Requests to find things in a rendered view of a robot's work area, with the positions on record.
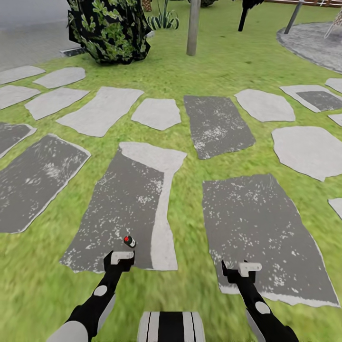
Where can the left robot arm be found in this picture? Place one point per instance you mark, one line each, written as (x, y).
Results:
(86, 320)

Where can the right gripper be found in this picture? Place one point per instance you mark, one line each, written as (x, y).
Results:
(234, 277)

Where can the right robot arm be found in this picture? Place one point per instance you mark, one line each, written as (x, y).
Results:
(265, 326)

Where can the robot trunk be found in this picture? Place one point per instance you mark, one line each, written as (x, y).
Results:
(170, 327)

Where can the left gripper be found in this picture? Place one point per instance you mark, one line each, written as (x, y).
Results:
(123, 265)

